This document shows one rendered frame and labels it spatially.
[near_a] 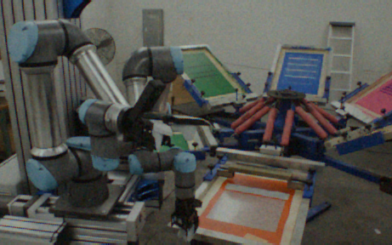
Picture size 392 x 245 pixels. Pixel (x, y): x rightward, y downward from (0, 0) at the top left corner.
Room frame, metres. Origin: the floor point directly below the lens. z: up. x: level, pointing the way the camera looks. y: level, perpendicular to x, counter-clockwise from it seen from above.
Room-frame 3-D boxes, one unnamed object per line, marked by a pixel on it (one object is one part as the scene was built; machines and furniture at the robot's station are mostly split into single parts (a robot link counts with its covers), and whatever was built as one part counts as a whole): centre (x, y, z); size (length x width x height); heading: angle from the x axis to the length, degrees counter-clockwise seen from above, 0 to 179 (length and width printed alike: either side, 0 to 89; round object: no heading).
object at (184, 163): (1.14, 0.04, 1.38); 0.09 x 0.08 x 0.11; 17
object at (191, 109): (3.13, -0.28, 0.91); 1.34 x 0.40 x 0.08; 38
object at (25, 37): (1.05, 0.47, 1.63); 0.15 x 0.12 x 0.55; 147
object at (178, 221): (1.13, 0.04, 1.22); 0.09 x 0.08 x 0.12; 157
